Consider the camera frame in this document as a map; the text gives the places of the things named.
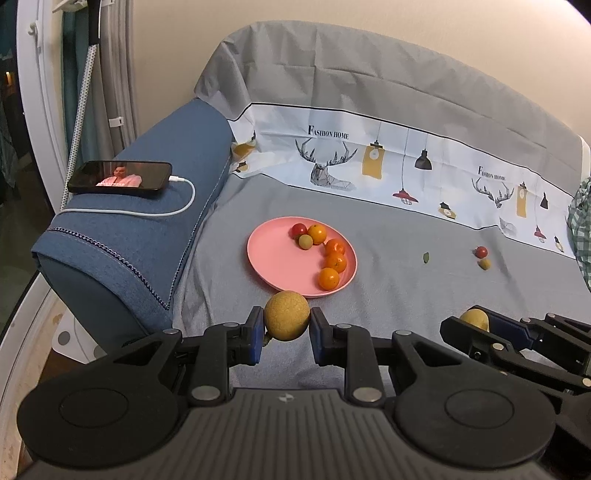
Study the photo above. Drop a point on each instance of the blue sofa armrest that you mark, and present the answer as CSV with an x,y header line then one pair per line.
x,y
138,240

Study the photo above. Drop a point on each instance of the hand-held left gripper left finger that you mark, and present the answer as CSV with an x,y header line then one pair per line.
x,y
254,334

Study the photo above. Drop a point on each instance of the pink plate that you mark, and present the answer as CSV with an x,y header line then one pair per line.
x,y
277,249

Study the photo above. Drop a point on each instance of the orange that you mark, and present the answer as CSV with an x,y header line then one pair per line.
x,y
336,262
317,233
335,247
328,278

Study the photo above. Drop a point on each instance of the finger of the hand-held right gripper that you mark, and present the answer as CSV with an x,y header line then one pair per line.
x,y
466,339
508,328

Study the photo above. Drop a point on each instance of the small yellow-green fruit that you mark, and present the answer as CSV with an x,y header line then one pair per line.
x,y
304,241
484,264

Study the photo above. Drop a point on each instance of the dotted white pole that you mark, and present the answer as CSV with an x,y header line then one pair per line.
x,y
83,106

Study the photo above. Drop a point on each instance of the yellow round fruit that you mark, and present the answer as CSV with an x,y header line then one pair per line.
x,y
286,316
475,319

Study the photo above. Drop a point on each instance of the grey printed bed sheet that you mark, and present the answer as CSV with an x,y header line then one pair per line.
x,y
392,286

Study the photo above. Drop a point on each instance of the teal curtain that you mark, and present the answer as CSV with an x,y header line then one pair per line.
x,y
74,83

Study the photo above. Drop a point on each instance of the black smartphone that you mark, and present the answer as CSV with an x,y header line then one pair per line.
x,y
120,177

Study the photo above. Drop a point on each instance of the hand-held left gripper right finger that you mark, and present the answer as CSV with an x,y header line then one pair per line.
x,y
317,334

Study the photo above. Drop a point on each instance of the green checkered cloth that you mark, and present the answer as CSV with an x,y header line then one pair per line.
x,y
582,230

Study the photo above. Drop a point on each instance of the white polka dot object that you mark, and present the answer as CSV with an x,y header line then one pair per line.
x,y
69,341

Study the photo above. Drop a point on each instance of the white door frame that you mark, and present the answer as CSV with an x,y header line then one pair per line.
x,y
41,92

